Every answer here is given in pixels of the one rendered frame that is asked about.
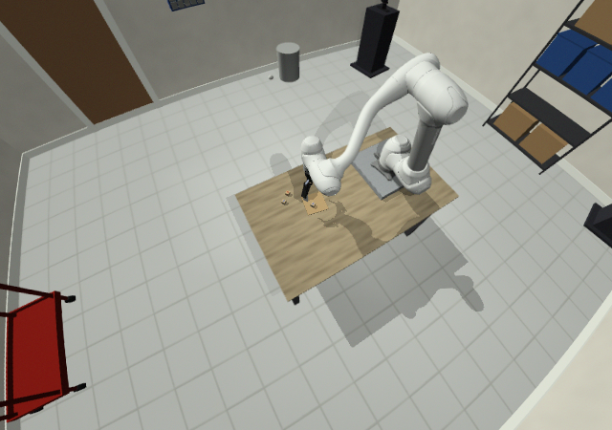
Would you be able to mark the tan flat mat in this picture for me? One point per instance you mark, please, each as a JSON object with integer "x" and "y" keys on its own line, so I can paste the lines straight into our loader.
{"x": 318, "y": 199}

